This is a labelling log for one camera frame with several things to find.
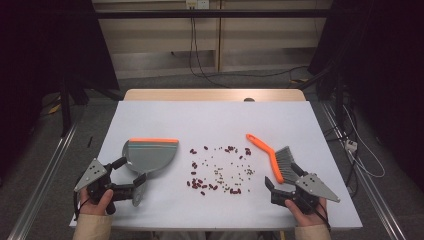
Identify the person's right hand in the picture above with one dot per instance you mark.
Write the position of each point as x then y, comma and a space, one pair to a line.
310, 220

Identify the aluminium floor rail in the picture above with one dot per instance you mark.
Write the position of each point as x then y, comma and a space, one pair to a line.
43, 186
366, 180

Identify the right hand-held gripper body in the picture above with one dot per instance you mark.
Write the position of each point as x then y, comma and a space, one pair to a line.
313, 189

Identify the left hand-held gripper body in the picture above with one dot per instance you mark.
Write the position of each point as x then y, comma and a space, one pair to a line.
100, 186

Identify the white wall socket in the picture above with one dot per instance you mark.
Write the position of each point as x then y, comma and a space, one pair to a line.
197, 4

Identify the grey dustpan with orange lip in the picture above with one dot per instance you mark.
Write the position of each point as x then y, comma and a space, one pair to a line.
150, 156

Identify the black metal stand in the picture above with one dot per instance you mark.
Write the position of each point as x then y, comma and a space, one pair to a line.
66, 110
339, 100

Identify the orange brush with grey bristles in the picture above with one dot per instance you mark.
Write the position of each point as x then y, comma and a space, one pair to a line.
271, 156

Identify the white table cover sheet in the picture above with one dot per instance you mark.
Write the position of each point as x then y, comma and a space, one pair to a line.
213, 120

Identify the person's left hand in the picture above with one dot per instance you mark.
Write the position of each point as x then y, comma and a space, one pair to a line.
96, 208

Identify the scatter of red and green beans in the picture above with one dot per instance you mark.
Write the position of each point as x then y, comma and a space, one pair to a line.
194, 184

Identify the black horizontal metal bar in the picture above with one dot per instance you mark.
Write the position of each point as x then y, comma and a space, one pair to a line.
213, 13

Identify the black curtain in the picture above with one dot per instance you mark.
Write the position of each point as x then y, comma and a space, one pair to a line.
383, 66
40, 50

